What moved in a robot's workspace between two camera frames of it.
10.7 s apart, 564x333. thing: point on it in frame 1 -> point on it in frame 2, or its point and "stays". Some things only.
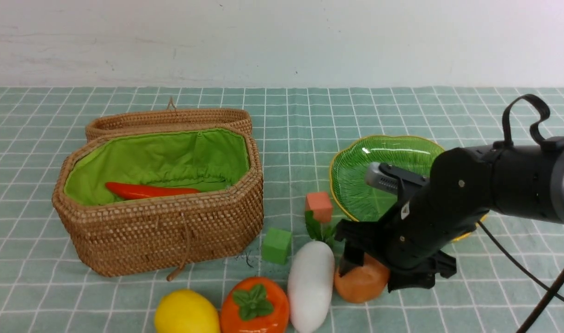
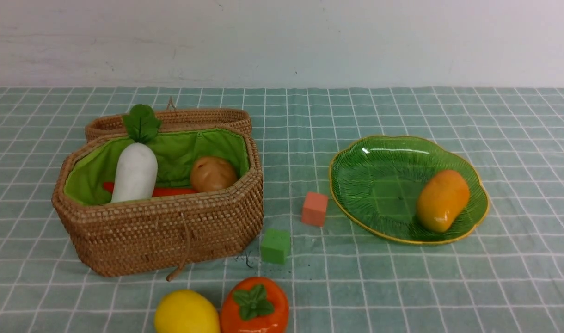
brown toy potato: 365,284 -> 211,174
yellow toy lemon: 186,311 stays
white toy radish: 310,280 -> 137,172
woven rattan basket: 162,199 stays
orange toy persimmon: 255,305 stays
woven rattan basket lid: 171,117 stays
